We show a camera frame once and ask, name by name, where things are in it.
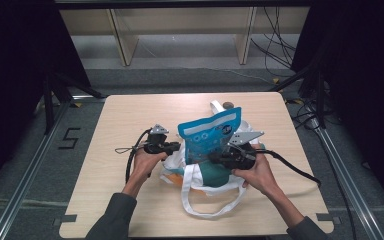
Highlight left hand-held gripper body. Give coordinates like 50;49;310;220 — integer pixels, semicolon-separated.
143;123;173;155

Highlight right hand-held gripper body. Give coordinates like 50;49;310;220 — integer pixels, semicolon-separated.
219;130;266;171

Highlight white tote bag coloured shapes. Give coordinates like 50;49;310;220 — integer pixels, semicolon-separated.
159;99;268;220

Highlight blue snack packet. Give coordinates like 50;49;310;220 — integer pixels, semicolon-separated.
177;106;243;166

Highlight person's left hand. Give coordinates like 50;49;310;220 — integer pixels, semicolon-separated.
131;146;169;188

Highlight person's right hand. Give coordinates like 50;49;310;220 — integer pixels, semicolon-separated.
231;144;281;198

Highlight black metal stand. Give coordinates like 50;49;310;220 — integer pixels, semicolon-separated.
42;66;105;135
269;56;328;130

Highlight grey tape strip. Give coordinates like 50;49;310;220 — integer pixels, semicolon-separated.
52;214;78;228
315;212;342;226

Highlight light wooden shelf unit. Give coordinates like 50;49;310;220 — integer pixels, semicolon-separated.
59;6;311;67

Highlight black curtain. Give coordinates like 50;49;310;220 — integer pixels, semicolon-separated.
0;0;93;198
289;0;384;208

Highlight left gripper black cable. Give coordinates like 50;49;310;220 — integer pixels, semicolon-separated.
114;127;155;184

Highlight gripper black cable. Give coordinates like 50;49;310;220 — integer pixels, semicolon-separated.
114;127;155;184
254;148;323;188

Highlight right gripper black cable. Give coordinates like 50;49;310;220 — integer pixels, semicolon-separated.
254;148;323;188

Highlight black floor cables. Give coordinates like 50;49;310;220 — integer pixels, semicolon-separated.
284;94;322;132

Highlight thin white floor cable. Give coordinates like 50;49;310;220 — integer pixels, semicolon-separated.
193;65;275;85

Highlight aluminium floor rail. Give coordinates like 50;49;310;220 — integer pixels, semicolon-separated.
314;125;384;240
0;96;73;240

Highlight black hanging cables bundle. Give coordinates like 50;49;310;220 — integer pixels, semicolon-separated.
249;6;298;78

